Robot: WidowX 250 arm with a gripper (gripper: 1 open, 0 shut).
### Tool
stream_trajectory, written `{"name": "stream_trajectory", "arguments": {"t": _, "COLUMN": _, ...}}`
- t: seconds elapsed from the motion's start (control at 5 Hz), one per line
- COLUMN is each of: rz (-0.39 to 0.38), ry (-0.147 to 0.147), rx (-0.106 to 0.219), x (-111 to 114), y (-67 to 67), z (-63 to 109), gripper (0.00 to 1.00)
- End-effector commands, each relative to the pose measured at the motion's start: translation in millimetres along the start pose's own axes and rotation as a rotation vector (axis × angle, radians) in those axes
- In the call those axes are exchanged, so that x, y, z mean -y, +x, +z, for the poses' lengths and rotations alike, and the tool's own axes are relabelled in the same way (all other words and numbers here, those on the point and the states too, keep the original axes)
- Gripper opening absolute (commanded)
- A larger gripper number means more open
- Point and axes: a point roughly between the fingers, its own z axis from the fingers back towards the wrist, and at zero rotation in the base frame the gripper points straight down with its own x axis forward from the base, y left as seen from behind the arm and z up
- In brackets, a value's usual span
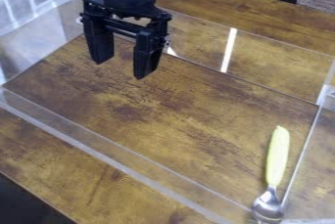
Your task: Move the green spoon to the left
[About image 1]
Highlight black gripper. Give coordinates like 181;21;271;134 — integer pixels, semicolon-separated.
81;0;172;79

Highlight green handled metal spoon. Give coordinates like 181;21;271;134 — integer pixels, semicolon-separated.
251;125;291;224

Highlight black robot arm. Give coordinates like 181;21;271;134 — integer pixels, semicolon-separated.
81;0;172;79

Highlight clear acrylic enclosure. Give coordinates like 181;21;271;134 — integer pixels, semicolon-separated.
0;1;335;224

